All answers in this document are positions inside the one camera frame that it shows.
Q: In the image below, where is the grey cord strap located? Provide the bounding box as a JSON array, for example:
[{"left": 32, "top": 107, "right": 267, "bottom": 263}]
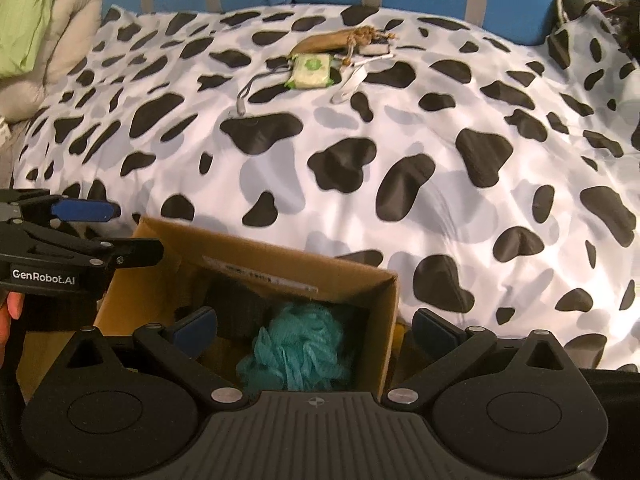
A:
[{"left": 234, "top": 62, "right": 294, "bottom": 118}]

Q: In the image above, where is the white adapter cable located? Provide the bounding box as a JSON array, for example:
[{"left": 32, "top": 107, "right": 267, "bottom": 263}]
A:
[{"left": 328, "top": 52, "right": 394, "bottom": 106}]

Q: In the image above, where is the person left hand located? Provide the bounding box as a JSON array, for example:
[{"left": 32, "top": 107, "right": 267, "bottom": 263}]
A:
[{"left": 0, "top": 292, "right": 25, "bottom": 364}]

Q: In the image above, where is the beige quilted blanket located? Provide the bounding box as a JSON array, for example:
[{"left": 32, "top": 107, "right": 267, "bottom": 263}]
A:
[{"left": 1, "top": 0, "right": 102, "bottom": 124}]

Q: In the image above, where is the teal mesh bath loofah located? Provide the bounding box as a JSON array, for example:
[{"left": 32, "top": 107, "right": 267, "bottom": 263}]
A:
[{"left": 236, "top": 302, "right": 352, "bottom": 396}]

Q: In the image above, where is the green white tissue pack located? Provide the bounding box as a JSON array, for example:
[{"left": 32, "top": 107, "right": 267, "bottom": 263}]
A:
[{"left": 285, "top": 53, "right": 334, "bottom": 90}]

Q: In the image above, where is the green pillow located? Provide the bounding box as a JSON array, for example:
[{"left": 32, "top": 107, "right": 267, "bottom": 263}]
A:
[{"left": 1, "top": 0, "right": 53, "bottom": 79}]

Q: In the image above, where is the gold drawstring pouch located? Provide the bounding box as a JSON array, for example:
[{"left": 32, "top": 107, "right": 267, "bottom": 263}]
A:
[{"left": 288, "top": 26, "right": 397, "bottom": 65}]

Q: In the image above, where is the cow print blanket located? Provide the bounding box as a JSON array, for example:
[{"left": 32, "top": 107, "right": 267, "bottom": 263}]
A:
[{"left": 12, "top": 6, "right": 639, "bottom": 370}]

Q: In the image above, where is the black card box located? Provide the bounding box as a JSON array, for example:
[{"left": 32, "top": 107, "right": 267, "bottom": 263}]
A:
[{"left": 358, "top": 38, "right": 392, "bottom": 58}]

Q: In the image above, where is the brown cardboard box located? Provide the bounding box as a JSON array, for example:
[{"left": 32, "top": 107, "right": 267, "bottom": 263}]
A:
[{"left": 12, "top": 218, "right": 399, "bottom": 396}]

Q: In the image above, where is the black fuzzy pouch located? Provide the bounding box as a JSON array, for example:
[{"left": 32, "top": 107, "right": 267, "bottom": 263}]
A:
[{"left": 203, "top": 276, "right": 270, "bottom": 339}]

